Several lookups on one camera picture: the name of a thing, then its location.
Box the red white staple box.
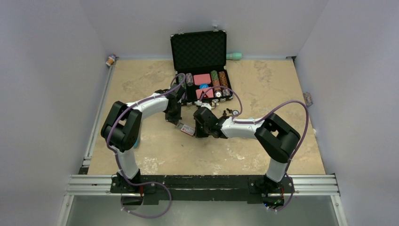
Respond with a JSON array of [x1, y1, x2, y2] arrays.
[[175, 122, 195, 136]]

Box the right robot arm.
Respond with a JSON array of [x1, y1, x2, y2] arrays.
[[193, 107, 303, 192]]

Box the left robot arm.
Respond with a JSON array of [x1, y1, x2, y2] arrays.
[[101, 83, 185, 193]]

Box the teal flashlight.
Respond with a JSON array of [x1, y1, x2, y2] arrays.
[[133, 139, 140, 148]]

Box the black poker chip case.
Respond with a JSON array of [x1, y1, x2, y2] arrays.
[[170, 30, 232, 89]]

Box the mint green bottle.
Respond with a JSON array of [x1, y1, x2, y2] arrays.
[[226, 52, 242, 61]]

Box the small orange bottle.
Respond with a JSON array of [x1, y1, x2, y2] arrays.
[[105, 54, 117, 67]]

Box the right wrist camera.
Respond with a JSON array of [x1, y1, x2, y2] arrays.
[[198, 101, 213, 110]]

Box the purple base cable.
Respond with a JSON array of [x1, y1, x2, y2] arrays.
[[120, 181, 173, 219]]

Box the patterned object at right wall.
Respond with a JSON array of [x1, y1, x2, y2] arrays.
[[303, 92, 313, 107]]

